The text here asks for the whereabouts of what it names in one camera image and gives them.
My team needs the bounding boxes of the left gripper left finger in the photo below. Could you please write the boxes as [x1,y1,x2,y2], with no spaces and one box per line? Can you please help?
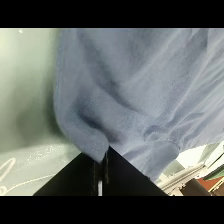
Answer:
[32,151,102,197]

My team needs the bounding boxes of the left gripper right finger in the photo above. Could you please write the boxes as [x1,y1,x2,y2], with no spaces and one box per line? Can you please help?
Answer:
[101,145,168,197]

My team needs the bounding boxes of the blue shirt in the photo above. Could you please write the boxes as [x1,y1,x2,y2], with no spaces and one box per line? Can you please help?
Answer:
[53,28,224,184]

